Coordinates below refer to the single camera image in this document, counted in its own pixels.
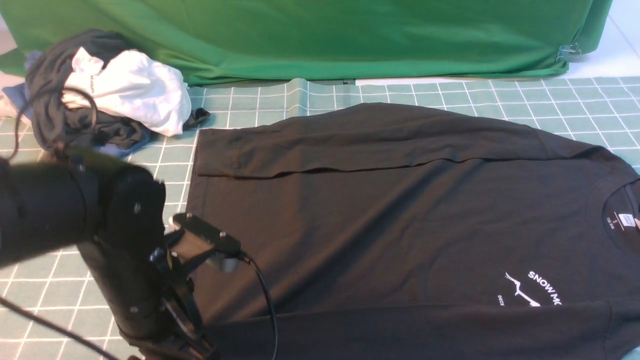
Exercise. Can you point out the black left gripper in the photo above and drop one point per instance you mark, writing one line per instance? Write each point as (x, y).
(151, 299)

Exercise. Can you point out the dark gray long-sleeved shirt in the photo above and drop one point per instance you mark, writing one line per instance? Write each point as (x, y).
(401, 232)

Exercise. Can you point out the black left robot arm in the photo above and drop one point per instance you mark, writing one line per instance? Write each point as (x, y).
(112, 211)

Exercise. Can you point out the white crumpled shirt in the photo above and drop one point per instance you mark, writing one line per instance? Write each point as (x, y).
(135, 86)

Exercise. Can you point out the green checkered tablecloth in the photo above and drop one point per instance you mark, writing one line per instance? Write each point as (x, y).
(58, 286)

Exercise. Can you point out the dark gray crumpled garment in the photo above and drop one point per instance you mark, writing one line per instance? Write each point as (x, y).
(70, 115)

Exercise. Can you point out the green backdrop cloth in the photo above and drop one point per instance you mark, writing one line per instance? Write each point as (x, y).
(221, 41)

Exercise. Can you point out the metal binder clip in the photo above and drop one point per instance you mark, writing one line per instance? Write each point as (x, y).
(568, 52)

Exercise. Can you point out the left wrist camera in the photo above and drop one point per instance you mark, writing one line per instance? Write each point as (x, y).
(196, 242)

